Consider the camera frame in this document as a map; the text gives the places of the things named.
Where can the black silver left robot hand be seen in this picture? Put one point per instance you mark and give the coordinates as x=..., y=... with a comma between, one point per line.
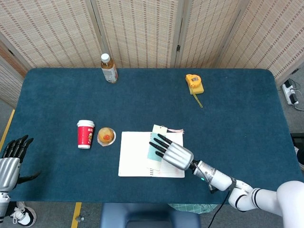
x=8, y=171

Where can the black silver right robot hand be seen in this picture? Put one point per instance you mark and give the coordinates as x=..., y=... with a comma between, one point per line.
x=178, y=155

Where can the light blue cream paper bookmark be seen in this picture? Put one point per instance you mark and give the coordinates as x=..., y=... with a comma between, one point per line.
x=152, y=154

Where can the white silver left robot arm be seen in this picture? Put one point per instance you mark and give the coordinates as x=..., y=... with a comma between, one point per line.
x=3, y=204

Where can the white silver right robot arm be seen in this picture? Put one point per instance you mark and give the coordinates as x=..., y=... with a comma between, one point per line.
x=249, y=196

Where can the open white spiral notebook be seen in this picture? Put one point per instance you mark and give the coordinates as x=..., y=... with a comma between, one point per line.
x=133, y=154

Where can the white black sneaker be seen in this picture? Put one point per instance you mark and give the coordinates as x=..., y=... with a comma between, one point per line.
x=23, y=215

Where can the green checkered bag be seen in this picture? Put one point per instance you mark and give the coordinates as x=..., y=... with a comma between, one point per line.
x=190, y=208

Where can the dark blue table mat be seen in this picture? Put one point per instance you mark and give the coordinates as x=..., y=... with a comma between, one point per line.
x=152, y=107

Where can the dark blue chair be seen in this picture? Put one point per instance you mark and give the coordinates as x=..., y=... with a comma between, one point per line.
x=149, y=215

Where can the orange fruit jelly cup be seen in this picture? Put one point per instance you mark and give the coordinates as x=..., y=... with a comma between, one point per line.
x=106, y=136

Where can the yellow tape measure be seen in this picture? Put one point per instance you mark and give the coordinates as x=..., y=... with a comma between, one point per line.
x=193, y=80

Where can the red paper cup white lid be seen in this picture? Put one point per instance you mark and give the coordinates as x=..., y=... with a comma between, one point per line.
x=84, y=135

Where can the black screen hinge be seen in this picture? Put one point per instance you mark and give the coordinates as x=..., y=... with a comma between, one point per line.
x=178, y=48

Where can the tea bottle with white cap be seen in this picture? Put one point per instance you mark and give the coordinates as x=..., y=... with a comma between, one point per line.
x=109, y=71

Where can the black box on floor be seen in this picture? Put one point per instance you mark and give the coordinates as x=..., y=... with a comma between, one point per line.
x=298, y=140

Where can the white power strip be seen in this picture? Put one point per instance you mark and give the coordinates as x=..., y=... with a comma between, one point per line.
x=289, y=92

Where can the woven beige folding screen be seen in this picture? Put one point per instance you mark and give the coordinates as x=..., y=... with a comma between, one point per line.
x=142, y=31

